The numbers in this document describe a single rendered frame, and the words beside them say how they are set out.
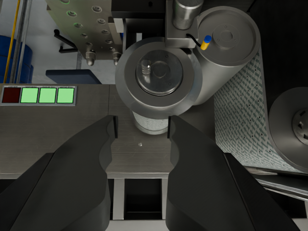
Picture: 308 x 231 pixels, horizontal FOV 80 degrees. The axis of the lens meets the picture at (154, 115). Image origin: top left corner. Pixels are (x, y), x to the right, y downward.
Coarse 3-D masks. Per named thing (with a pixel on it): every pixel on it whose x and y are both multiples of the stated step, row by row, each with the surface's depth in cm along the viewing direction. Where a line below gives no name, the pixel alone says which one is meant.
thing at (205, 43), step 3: (189, 36) 28; (192, 36) 27; (207, 36) 24; (210, 36) 24; (195, 39) 27; (204, 39) 24; (207, 39) 24; (210, 39) 24; (195, 42) 27; (204, 42) 25; (207, 42) 24; (198, 45) 27; (201, 45) 26; (204, 45) 25; (207, 45) 25; (201, 48) 26; (204, 48) 26
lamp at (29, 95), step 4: (24, 88) 63; (28, 88) 63; (32, 88) 63; (36, 88) 63; (24, 92) 63; (28, 92) 63; (32, 92) 63; (36, 92) 63; (24, 96) 62; (28, 96) 62; (32, 96) 62; (36, 96) 62; (24, 100) 62; (28, 100) 62; (32, 100) 62
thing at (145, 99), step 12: (144, 48) 31; (156, 48) 31; (168, 48) 31; (132, 60) 30; (180, 60) 31; (132, 72) 30; (192, 72) 30; (132, 84) 30; (192, 84) 30; (132, 96) 30; (144, 96) 29; (156, 96) 29; (168, 96) 29; (180, 96) 29; (156, 108) 30
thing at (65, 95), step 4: (60, 88) 63; (64, 88) 63; (68, 88) 63; (72, 88) 63; (60, 92) 63; (64, 92) 63; (68, 92) 63; (72, 92) 63; (60, 96) 63; (64, 96) 63; (68, 96) 63; (72, 96) 63; (60, 100) 62; (64, 100) 62; (68, 100) 62
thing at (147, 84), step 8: (144, 56) 30; (152, 56) 30; (160, 56) 30; (168, 56) 30; (152, 64) 30; (160, 64) 30; (168, 64) 29; (176, 64) 29; (136, 72) 29; (152, 72) 29; (160, 72) 29; (168, 72) 30; (176, 72) 29; (144, 80) 29; (152, 80) 29; (160, 80) 29; (168, 80) 29; (176, 80) 29; (144, 88) 29; (152, 88) 28; (160, 88) 29; (168, 88) 29; (176, 88) 30
